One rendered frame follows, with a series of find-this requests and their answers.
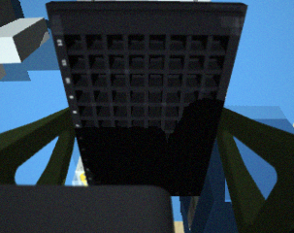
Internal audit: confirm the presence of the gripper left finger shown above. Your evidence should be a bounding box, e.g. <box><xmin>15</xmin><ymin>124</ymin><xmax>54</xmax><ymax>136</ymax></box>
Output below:
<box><xmin>0</xmin><ymin>107</ymin><xmax>76</xmax><ymax>184</ymax></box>

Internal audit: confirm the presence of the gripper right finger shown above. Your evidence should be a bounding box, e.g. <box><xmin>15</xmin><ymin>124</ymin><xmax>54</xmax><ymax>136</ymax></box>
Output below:
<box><xmin>216</xmin><ymin>108</ymin><xmax>294</xmax><ymax>233</ymax></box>

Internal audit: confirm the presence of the blue open-top bin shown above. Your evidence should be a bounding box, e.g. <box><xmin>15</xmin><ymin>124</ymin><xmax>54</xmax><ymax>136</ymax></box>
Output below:
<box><xmin>180</xmin><ymin>119</ymin><xmax>294</xmax><ymax>233</ymax></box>

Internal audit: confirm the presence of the blue bench mat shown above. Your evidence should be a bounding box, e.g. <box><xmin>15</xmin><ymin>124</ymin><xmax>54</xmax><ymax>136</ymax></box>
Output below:
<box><xmin>0</xmin><ymin>0</ymin><xmax>294</xmax><ymax>184</ymax></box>

